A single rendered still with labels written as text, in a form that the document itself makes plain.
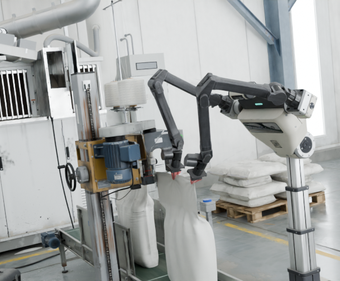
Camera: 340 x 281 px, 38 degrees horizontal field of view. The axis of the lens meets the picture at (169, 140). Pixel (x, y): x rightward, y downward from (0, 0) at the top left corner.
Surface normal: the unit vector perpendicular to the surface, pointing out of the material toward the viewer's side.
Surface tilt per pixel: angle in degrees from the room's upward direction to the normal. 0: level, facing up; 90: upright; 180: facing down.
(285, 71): 90
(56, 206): 90
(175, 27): 90
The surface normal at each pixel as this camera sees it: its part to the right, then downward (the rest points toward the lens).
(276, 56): -0.87, 0.14
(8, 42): 0.36, 0.02
